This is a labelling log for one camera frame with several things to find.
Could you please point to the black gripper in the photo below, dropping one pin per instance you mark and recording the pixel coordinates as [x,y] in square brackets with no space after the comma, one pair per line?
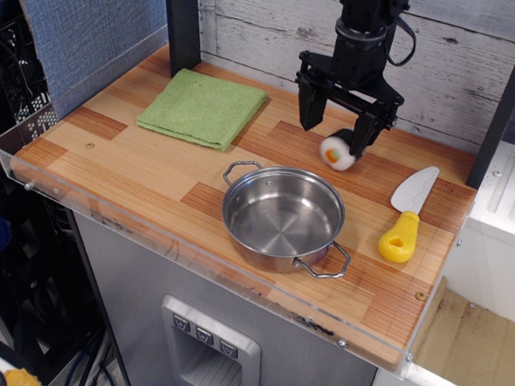
[353,78]

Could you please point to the plush sushi roll toy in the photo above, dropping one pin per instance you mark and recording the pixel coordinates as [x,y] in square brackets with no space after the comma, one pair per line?
[335,150]

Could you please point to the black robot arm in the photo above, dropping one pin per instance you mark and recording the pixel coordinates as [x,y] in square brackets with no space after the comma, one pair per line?
[371,15]

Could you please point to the stainless steel pot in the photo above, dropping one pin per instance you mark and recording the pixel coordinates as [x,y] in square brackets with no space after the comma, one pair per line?
[282,219]

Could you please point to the green folded cloth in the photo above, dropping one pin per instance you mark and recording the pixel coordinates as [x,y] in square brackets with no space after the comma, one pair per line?
[207,111]

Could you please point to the white toy sink unit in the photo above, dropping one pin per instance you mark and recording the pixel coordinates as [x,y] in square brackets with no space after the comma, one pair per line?
[481,265]

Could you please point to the blue fabric panel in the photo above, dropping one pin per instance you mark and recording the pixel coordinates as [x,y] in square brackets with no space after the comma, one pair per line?
[85,45]

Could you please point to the silver toy fridge dispenser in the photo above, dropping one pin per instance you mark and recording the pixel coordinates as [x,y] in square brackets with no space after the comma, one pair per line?
[206,352]

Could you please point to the yellow handled toy knife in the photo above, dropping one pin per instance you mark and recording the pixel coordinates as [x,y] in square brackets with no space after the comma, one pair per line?
[399,242]

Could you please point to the dark right vertical post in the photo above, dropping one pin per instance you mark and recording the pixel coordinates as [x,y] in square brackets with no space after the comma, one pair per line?
[494,134]

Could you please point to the dark vertical post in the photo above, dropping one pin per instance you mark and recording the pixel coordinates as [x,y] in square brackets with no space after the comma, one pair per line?
[494,134]
[183,34]

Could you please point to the dark left vertical post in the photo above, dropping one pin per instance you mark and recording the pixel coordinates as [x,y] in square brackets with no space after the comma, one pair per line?
[183,34]

